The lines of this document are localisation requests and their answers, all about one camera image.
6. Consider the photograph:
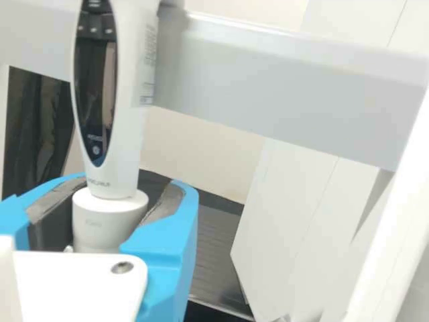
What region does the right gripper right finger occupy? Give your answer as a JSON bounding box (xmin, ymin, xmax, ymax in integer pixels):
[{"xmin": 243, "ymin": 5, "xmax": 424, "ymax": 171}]
[{"xmin": 119, "ymin": 179, "xmax": 199, "ymax": 322}]

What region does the pipette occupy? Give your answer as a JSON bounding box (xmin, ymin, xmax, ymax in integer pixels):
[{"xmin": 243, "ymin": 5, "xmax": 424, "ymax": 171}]
[{"xmin": 68, "ymin": 0, "xmax": 162, "ymax": 255}]

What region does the black platform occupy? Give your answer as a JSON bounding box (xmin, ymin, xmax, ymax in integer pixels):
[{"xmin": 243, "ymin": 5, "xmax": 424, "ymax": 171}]
[{"xmin": 139, "ymin": 167, "xmax": 255, "ymax": 321}]

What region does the white pipette stand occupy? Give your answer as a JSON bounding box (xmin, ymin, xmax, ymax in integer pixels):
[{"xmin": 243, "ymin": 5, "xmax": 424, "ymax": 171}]
[{"xmin": 0, "ymin": 0, "xmax": 429, "ymax": 322}]

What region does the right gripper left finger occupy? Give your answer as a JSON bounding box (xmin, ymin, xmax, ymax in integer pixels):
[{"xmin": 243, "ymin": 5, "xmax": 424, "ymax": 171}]
[{"xmin": 0, "ymin": 172, "xmax": 88, "ymax": 252}]

